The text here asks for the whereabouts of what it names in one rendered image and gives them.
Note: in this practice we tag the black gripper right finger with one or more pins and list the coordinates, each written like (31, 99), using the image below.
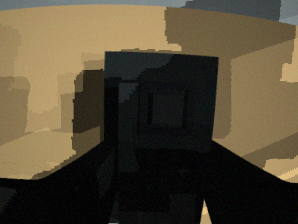
(237, 192)

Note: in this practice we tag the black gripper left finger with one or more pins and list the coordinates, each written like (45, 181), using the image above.
(82, 192)

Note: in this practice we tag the tan rectangular floor panel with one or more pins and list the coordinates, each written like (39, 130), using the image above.
(52, 68)

